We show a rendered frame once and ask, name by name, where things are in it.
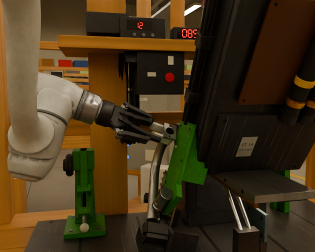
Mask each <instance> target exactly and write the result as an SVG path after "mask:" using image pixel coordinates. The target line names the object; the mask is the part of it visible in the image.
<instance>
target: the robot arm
mask: <svg viewBox="0 0 315 252"><path fill-rule="evenodd" d="M1 3H2V9H3V18H4V33H5V55H6V78H7V100H8V112H9V118H10V123H11V126H10V128H9V130H8V135H7V137H8V151H9V154H8V157H7V168H8V171H9V172H10V174H11V176H12V177H14V178H17V179H21V180H25V181H30V182H38V181H39V180H42V179H43V178H44V177H45V176H46V175H47V174H48V173H49V172H50V170H51V169H52V167H53V166H54V164H55V162H56V159H57V157H58V155H59V152H60V149H61V147H62V143H63V140H64V136H65V131H66V127H67V125H68V123H69V121H70V119H74V120H76V121H80V122H83V123H86V124H89V125H92V124H93V122H95V124H97V125H100V126H102V127H110V128H111V129H112V130H114V131H115V134H116V135H115V138H116V139H125V140H129V141H133V142H137V143H141V144H147V142H148V141H149V140H151V141H154V142H156V143H160V142H161V143H163V144H166V145H170V143H171V142H172V141H173V140H170V139H166V138H163V135H162V134H163V130H164V126H163V125H162V124H161V123H159V122H156V121H155V119H154V118H152V115H151V114H150V113H147V112H145V111H143V110H141V109H139V108H136V107H134V106H132V105H130V104H129V103H128V102H127V101H124V102H123V104H122V105H121V106H116V105H115V104H114V103H113V102H110V101H108V100H103V101H102V96H101V95H98V94H96V93H93V92H90V91H88V90H85V89H83V88H81V87H79V86H77V85H76V84H75V83H73V82H71V81H69V80H66V79H64V78H61V77H58V76H55V75H51V74H47V73H42V72H39V57H40V39H41V0H1ZM133 123H135V124H140V125H144V126H148V127H150V129H151V130H154V131H157V132H159V133H157V132H154V131H152V133H151V132H149V131H147V130H145V129H142V128H140V127H138V126H136V125H134V124H133ZM160 133H162V134H160Z"/></svg>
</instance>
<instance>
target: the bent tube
mask: <svg viewBox="0 0 315 252"><path fill-rule="evenodd" d="M176 132H177V126H176V125H172V124H168V123H164V124H163V138H164V139H168V140H173V141H176ZM166 147H167V144H164V143H162V142H159V143H158V144H157V146H156V149H155V152H154V155H153V158H152V163H151V168H150V176H149V190H148V205H147V222H153V223H156V222H157V218H158V212H156V211H155V210H154V209H153V208H152V203H153V201H154V200H155V198H157V197H158V194H159V173H160V166H161V161H162V158H163V154H164V152H165V149H166Z"/></svg>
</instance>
